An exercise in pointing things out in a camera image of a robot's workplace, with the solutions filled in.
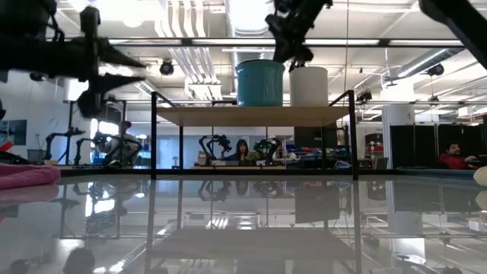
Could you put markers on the teal enamel mug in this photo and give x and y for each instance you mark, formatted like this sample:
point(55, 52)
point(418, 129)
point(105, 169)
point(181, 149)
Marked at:
point(260, 83)

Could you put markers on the person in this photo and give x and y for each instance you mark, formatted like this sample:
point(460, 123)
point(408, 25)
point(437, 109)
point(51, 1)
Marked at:
point(240, 150)
point(452, 158)
point(125, 127)

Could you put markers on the dark wall monitor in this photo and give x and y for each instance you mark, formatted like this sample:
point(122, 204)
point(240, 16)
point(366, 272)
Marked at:
point(15, 131)

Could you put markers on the white pillar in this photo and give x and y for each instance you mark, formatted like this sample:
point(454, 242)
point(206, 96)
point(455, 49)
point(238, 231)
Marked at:
point(397, 133)

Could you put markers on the black ceiling spotlight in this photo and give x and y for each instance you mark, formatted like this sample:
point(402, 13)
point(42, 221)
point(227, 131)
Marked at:
point(436, 69)
point(166, 67)

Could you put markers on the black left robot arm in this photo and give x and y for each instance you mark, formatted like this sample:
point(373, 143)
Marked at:
point(19, 53)

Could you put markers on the wooden shelf with black legs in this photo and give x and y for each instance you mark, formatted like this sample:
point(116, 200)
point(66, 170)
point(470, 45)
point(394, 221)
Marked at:
point(251, 116)

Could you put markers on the background black robot arm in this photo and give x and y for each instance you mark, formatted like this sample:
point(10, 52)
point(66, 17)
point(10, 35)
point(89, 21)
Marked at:
point(218, 141)
point(100, 139)
point(266, 146)
point(68, 134)

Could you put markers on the white ribbed mug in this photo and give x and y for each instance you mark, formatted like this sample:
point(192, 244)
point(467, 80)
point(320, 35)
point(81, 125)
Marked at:
point(309, 87)

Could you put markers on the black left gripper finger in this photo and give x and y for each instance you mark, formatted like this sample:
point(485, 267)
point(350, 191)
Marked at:
point(118, 55)
point(114, 81)

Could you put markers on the pink cloth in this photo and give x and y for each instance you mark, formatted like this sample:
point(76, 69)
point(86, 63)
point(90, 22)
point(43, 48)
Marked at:
point(26, 176)

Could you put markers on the black table frame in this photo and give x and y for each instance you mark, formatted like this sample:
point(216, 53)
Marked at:
point(247, 172)

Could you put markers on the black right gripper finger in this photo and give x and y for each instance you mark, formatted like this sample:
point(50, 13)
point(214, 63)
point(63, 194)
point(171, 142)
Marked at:
point(302, 58)
point(287, 47)

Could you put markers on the black partition wall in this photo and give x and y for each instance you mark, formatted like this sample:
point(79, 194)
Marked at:
point(422, 146)

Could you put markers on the silver ventilation duct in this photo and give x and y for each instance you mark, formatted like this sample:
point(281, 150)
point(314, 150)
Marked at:
point(249, 23)

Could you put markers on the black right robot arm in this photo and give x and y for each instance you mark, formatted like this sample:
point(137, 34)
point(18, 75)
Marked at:
point(460, 23)

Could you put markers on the cream round object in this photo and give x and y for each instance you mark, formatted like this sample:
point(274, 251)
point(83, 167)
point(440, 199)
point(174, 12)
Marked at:
point(481, 177)

